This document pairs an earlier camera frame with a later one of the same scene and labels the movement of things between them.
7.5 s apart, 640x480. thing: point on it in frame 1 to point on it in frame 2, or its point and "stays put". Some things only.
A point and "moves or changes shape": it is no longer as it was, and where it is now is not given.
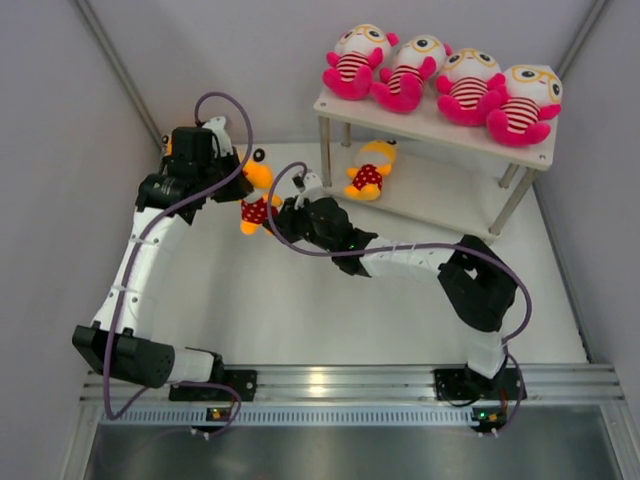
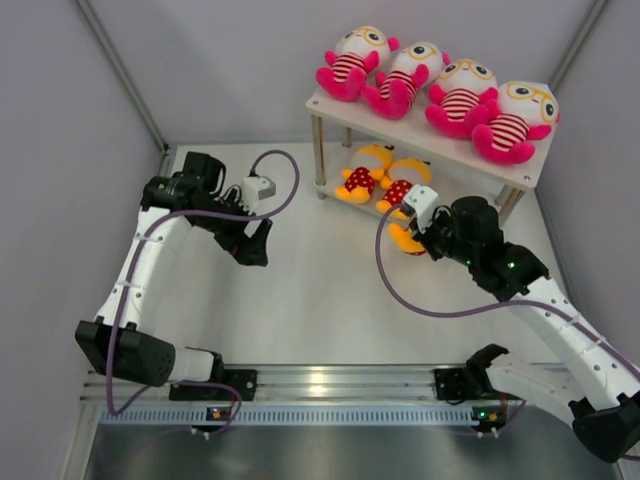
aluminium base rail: x=352 y=385 stays put
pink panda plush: x=359 y=50 stays put
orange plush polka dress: x=374 y=162 stays put
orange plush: x=165 y=140 to x=405 y=239
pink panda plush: x=473 y=83 moves or changes shape
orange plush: x=260 y=206 moves or changes shape
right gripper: x=287 y=220 to x=440 y=215
